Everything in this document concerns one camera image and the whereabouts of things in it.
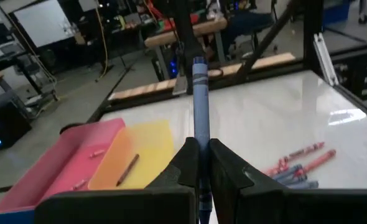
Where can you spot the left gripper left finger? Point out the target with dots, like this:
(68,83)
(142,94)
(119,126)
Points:
(109,208)

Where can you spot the silver aluminium extrusion bar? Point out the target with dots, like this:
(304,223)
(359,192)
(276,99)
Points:
(325,59)

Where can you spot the whiteboard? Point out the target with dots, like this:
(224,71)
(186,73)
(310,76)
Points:
(43,21)

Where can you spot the brownish orange crayon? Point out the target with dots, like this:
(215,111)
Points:
(127,170)

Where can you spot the small yellow plastic bin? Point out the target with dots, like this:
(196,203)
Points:
(140,149)

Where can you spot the red crayon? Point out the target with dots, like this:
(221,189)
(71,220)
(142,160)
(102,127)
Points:
(276,168)
(317,160)

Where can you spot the computer tower with blue lights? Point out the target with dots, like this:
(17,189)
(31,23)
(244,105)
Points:
(3,130)

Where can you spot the wooden table border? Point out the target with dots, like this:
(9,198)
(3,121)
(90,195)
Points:
(273,59)

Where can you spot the person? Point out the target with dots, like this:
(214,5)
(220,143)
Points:
(363,17)
(249,21)

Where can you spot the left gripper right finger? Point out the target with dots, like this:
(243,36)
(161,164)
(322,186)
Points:
(295,208)

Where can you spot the blue storage bin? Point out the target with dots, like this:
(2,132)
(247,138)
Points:
(336,11)

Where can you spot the large pink plastic bin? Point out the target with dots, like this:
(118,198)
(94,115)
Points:
(62,161)

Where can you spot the large teal plastic bin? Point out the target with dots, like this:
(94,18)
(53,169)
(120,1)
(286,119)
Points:
(6,217)

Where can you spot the pink crayon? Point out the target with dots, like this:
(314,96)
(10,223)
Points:
(97,153)
(79,184)
(304,151)

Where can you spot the wooden workbench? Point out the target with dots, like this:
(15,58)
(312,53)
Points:
(214,26)

